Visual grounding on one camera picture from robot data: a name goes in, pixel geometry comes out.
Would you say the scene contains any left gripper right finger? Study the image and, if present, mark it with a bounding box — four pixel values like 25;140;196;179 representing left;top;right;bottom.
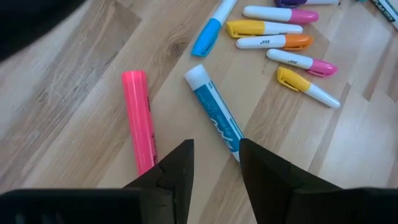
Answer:
239;139;343;224

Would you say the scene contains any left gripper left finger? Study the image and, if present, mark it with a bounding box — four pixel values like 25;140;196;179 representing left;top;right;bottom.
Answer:
124;139;195;224

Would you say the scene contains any pink highlighter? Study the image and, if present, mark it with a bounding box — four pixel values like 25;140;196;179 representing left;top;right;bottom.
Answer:
121;70;159;177

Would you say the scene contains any blue label Expo marker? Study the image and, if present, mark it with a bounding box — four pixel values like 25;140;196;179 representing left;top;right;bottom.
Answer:
183;63;245;162

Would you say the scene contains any thin green Expo marker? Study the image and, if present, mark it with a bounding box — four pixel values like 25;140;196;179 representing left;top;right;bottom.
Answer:
371;0;398;30

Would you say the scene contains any mini marker yellow cap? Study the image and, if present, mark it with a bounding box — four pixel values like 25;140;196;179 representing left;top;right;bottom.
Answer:
226;19;304;39
276;66;341;110

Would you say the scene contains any mini marker pink cap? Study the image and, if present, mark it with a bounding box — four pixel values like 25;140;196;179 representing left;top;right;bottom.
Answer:
266;48;338;78
242;5;320;25

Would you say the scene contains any mini marker orange cap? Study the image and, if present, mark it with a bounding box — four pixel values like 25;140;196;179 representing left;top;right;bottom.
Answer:
235;33;314;51

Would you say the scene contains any thin marker light blue cap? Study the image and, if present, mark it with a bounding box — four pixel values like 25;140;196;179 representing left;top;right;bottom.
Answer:
191;0;239;58

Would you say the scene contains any mini marker purple cap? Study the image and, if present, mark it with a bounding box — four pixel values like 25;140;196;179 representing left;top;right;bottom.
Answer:
274;0;341;9

